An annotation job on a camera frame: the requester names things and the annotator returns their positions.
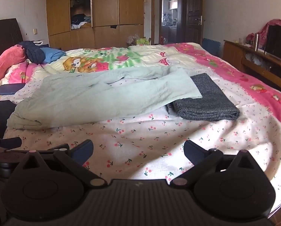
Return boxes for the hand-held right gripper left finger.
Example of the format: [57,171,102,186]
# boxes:
[20,140,108,189]

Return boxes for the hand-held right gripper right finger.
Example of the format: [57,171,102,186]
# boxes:
[169,140,258,189]

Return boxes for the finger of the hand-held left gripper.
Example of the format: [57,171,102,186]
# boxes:
[0,137,22,150]

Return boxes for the light green pants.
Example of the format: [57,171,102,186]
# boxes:
[7,66,203,130]

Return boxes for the dark cloth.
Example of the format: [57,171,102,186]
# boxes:
[0,100,16,140]

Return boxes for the white cherry print bed sheet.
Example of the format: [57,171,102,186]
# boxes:
[2,75,281,213]

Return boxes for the dark grey folded garment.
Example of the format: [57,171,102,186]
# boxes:
[166,73,240,121]

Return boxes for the dark blue flat book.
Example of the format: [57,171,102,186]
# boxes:
[0,83,26,96]

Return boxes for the pink pillow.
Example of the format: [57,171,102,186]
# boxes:
[0,44,28,84]

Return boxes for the dark blue knit garment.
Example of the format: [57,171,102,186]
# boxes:
[18,41,45,64]

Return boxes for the pink cartoon print quilt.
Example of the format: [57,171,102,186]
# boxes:
[25,42,281,129]

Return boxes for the blue folded cloth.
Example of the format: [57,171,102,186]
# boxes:
[40,47,67,64]

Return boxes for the blue foam mat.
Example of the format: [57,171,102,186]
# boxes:
[202,38,222,57]

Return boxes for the dark wooden headboard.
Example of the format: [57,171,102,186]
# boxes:
[0,18,25,65]

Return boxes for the wooden cabinet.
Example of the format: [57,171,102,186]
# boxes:
[223,40,281,93]

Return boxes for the yellow green bag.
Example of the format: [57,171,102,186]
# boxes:
[127,36,152,46]

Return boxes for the metal thermos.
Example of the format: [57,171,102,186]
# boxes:
[253,33,261,51]

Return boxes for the pile of clothes in wardrobe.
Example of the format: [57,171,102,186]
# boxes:
[71,14,92,30]

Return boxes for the black television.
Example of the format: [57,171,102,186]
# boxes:
[264,25,281,63]

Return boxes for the dark wooden door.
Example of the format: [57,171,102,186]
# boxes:
[182,0,206,46]

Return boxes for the wooden wardrobe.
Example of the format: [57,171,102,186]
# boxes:
[46,0,145,50]

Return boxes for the pink cloth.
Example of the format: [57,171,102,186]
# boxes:
[246,19,281,43]

